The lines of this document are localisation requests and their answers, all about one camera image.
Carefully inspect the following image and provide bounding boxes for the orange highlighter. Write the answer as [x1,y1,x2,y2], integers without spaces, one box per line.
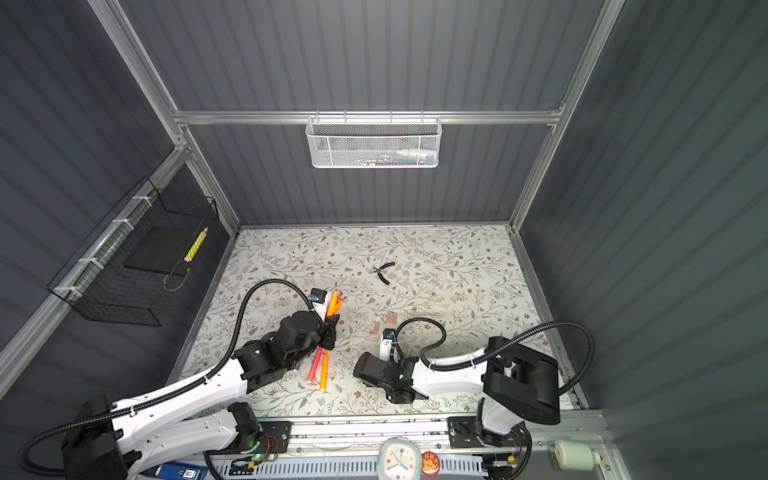
[320,349,330,391]
[326,290,344,318]

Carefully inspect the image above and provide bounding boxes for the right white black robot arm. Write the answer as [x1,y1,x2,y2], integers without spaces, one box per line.
[353,344,561,447]

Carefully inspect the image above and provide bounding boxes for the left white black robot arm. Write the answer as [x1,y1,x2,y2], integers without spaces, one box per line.
[61,311,339,479]

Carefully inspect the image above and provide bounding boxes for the pink highlighter lower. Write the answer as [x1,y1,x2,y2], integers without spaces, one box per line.
[307,348,324,383]

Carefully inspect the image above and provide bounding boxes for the white analog clock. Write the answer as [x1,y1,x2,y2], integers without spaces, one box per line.
[376,437,423,480]

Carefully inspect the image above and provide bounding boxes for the red round badge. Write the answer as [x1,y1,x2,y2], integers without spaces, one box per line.
[422,451,441,478]

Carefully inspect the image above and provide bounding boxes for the yellow highlighter in basket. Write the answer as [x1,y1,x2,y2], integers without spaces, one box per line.
[183,227,209,263]

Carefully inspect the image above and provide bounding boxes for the black pad in basket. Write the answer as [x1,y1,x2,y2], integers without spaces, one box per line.
[123,227,194,277]

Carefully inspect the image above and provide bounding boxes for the blue black device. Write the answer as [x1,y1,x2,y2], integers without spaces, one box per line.
[141,461,208,480]

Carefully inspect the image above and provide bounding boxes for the white tape roll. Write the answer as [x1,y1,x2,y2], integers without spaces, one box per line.
[552,440,603,472]

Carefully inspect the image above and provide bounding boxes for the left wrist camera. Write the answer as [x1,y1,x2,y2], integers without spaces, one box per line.
[309,288,331,321]

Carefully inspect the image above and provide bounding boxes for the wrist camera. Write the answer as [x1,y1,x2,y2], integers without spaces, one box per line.
[378,328,396,361]
[309,288,331,321]

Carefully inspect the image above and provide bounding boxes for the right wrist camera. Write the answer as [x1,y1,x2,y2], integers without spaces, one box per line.
[378,328,396,361]

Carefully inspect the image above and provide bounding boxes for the left black corrugated cable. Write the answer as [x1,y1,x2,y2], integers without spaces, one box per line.
[16,278,316,478]

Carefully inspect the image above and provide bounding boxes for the black handled pliers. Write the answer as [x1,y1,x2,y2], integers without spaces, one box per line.
[372,261,396,285]

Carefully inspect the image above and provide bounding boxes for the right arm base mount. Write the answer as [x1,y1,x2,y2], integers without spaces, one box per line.
[447,416,532,449]

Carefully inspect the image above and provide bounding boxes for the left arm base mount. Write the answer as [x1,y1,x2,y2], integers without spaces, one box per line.
[238,421,293,458]

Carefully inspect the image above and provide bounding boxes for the black wire mesh basket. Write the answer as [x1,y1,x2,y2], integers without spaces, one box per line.
[48,183,229,327]

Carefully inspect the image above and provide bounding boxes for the white wire mesh basket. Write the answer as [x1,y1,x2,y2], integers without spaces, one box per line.
[305,119,443,169]

